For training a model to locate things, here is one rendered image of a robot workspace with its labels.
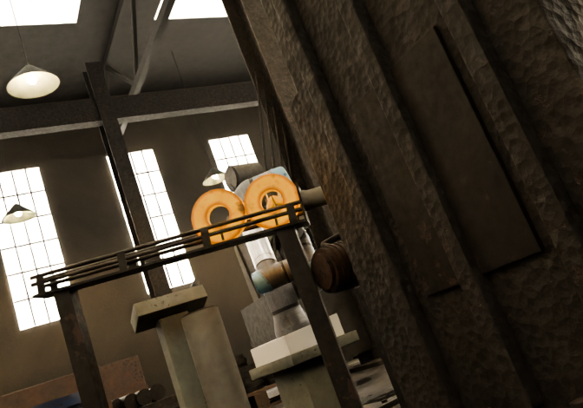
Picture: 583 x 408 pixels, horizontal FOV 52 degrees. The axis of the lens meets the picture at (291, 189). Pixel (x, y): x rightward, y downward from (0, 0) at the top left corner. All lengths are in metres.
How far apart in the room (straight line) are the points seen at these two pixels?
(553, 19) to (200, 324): 1.31
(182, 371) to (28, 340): 11.42
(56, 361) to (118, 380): 8.10
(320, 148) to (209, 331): 0.72
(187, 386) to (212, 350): 0.20
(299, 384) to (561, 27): 1.65
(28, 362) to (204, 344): 11.52
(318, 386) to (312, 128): 1.14
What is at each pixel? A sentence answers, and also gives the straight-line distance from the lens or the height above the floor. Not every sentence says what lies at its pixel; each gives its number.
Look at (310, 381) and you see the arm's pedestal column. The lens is 2.27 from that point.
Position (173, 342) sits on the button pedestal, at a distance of 2.02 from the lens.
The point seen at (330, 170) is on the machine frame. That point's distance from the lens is 1.40.
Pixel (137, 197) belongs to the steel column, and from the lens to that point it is 10.15.
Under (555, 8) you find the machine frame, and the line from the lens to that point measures 1.00.
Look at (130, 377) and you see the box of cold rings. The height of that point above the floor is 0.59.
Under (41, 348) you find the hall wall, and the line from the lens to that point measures 13.36.
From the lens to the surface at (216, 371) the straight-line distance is 1.86.
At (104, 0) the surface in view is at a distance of 12.46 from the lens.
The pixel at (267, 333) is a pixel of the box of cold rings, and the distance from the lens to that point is 5.19.
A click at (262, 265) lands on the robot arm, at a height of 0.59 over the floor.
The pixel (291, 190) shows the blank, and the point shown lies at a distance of 1.67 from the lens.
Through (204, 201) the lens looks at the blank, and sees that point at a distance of 1.71.
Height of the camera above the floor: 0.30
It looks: 14 degrees up
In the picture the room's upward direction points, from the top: 21 degrees counter-clockwise
